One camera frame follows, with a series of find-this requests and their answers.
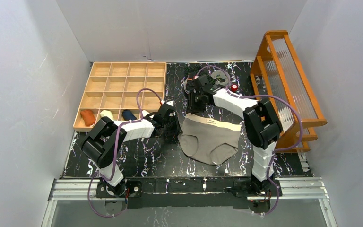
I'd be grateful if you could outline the red small cap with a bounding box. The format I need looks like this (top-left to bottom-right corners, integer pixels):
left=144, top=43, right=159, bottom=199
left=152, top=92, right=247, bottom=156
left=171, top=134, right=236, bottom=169
left=229, top=84, right=239, bottom=93

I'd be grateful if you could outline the rolled cream underwear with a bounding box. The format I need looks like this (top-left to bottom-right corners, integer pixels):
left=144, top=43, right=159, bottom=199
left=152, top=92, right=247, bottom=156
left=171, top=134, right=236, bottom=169
left=99, top=110, right=114, bottom=121

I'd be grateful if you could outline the rolled orange underwear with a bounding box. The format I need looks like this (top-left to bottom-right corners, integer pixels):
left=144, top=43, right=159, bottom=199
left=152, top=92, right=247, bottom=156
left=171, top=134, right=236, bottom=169
left=80, top=109, right=96, bottom=127

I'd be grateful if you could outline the orange wooden rack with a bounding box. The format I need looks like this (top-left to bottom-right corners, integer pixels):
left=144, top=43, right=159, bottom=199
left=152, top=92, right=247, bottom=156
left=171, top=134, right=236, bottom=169
left=250, top=30, right=327, bottom=153

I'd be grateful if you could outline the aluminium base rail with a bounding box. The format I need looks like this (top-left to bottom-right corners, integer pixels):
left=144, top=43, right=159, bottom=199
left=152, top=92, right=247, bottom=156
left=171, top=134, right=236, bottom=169
left=42, top=177, right=337, bottom=227

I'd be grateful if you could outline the wooden compartment tray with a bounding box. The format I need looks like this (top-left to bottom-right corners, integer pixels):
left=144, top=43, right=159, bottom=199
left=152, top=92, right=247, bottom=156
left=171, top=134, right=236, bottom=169
left=73, top=62, right=167, bottom=132

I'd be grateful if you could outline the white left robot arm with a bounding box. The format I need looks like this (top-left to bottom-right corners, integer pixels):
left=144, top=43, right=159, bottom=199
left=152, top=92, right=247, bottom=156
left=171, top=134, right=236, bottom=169
left=77, top=101, right=181, bottom=187

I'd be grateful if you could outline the rolled blue underwear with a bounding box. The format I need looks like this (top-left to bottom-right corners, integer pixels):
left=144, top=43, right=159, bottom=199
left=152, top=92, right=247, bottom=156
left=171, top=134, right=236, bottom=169
left=121, top=109, right=137, bottom=121

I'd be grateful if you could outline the rolled white underwear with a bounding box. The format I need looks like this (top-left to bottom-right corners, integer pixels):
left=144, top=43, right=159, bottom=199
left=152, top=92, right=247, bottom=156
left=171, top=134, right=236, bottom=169
left=142, top=110, right=149, bottom=117

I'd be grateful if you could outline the clear tape roll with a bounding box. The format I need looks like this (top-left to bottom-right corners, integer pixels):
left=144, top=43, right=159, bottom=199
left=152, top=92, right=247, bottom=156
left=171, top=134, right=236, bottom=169
left=210, top=70, right=230, bottom=87

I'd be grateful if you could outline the grey beige underwear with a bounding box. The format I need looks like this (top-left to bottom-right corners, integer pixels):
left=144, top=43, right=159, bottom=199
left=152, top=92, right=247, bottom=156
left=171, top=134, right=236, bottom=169
left=178, top=113, right=241, bottom=165

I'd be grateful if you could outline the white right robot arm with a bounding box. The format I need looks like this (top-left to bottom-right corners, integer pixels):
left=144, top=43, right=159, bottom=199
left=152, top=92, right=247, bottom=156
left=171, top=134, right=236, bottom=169
left=187, top=75, right=282, bottom=194

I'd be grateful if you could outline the black striped underwear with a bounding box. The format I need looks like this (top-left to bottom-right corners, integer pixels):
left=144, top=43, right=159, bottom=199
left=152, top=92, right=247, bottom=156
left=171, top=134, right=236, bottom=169
left=182, top=64, right=216, bottom=95

